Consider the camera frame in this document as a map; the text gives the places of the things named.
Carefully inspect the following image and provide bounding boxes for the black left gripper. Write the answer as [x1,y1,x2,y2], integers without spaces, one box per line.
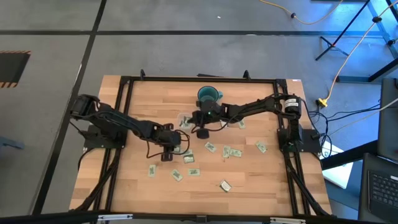
[154,123,183,162]

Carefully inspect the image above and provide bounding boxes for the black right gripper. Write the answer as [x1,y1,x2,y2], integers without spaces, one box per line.
[196,101,224,140]

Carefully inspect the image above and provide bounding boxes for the clear plastic container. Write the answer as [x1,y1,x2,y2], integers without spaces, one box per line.
[177,111,196,131]

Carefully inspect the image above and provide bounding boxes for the teal blue ceramic mug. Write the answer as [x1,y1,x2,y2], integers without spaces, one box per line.
[197,85,224,104]

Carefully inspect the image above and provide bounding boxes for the black rig crossbar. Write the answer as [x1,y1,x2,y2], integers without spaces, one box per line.
[0,210,398,224]

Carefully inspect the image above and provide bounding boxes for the black desk edge bar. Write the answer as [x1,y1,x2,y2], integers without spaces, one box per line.
[320,139,379,171]

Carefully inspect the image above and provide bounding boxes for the black tripod stand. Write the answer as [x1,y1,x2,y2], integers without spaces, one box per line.
[315,0,373,62]

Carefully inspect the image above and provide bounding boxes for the black striped floor hatch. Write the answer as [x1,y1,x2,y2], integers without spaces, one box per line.
[0,50,32,89]

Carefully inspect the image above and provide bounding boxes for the open black laptop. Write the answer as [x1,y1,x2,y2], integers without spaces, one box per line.
[357,151,398,224]

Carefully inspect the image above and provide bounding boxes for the dark left gripper cable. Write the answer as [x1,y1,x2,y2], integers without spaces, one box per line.
[145,129,191,160]

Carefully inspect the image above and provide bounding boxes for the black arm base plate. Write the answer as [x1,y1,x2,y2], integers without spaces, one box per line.
[277,128,322,154]
[82,123,127,149]

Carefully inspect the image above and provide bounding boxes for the silver bracket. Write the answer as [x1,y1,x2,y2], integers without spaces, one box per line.
[269,217,307,224]
[97,213,134,222]

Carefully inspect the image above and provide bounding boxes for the black floor cables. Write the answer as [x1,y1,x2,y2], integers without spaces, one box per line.
[306,98,382,159]

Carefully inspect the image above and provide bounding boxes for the tan cord yellow plug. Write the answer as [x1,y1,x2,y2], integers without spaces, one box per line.
[316,0,398,109]

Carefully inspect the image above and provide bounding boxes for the yellow extension cord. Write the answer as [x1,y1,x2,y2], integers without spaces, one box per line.
[259,0,345,26]

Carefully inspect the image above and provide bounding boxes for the white cable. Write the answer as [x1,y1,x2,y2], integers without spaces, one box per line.
[328,98,398,138]

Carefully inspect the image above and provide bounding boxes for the blue-grey bench frame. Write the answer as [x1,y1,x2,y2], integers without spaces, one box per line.
[337,0,398,84]

